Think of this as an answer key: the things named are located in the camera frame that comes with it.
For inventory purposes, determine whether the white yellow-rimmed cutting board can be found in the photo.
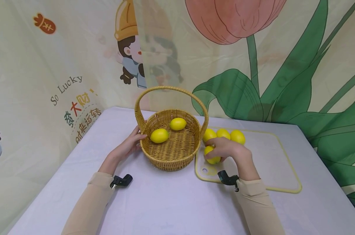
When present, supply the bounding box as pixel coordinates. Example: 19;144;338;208
195;127;303;194

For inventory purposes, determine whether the woven wicker basket with handle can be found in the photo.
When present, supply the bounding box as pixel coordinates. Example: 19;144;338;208
134;86;209;172

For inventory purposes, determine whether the person's right forearm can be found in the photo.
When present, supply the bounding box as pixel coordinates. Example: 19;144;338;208
235;178;286;235

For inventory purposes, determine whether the black wrist band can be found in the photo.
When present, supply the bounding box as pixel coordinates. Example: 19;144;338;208
217;170;240;192
110;174;133;190

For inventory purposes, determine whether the person's left hand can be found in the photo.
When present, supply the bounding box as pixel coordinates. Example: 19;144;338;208
99;125;148;175

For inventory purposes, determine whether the yellow lemon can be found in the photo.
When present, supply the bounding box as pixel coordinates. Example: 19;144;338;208
202;128;217;143
216;128;231;140
150;128;170;144
230;130;246;145
170;117;187;131
204;146;222;165

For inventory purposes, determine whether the person's left forearm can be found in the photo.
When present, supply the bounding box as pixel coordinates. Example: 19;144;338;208
61;172;115;235

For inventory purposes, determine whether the person's right hand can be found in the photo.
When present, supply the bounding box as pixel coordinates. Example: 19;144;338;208
204;137;260;181

